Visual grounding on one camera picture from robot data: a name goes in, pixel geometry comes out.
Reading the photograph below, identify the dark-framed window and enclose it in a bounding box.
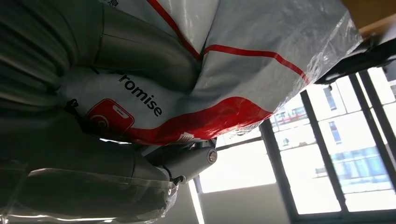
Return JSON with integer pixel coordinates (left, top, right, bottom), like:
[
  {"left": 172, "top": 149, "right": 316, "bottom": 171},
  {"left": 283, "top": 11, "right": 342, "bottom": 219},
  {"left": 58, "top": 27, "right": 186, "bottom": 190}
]
[{"left": 191, "top": 62, "right": 396, "bottom": 224}]

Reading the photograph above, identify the black remote controller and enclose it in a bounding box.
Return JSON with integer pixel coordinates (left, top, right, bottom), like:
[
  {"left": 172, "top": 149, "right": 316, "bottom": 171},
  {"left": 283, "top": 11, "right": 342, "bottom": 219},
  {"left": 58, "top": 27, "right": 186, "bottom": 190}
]
[{"left": 315, "top": 38, "right": 396, "bottom": 86}]

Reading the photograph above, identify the brown cardboard box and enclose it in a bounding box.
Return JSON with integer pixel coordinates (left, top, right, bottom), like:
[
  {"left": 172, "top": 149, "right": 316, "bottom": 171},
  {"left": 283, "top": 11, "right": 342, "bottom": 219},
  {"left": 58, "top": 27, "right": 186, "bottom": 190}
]
[{"left": 341, "top": 0, "right": 396, "bottom": 38}]

